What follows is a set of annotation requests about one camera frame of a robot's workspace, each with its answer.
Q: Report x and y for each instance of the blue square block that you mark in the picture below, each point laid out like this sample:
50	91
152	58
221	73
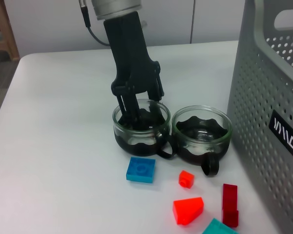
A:
140	170

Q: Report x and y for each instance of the wooden shelf frame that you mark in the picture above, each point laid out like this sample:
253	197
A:
8	31

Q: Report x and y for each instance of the teal square block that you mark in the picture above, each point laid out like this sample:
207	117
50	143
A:
217	228

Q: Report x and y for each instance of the grey perforated storage bin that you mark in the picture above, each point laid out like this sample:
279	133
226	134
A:
258	97

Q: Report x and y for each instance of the dark red long block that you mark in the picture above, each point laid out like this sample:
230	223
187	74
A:
230	197

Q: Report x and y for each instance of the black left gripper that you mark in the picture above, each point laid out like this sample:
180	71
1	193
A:
129	53

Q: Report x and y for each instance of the red slope block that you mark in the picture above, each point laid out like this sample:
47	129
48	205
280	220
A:
188	210

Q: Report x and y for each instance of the small red block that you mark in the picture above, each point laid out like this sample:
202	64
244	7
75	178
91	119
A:
186	179

